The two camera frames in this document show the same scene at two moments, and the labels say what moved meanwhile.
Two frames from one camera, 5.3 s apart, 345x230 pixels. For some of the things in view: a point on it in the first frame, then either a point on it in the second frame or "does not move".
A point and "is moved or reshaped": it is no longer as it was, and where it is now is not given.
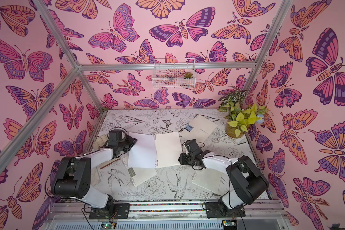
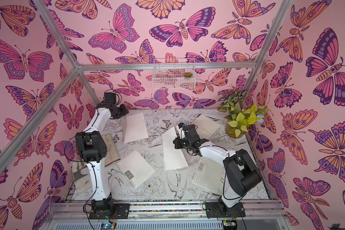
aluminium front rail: x=167 y=215 does not move
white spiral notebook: x=148 y=151 is moved or reshaped
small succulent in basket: x=188 y=74 does not move
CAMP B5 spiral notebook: x=199 y=128 does not move
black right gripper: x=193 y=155 to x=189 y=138
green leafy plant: x=239 y=116 does not move
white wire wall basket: x=174 y=74 does not move
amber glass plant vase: x=230 y=131 does not move
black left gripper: x=132 y=142 to x=125 y=111
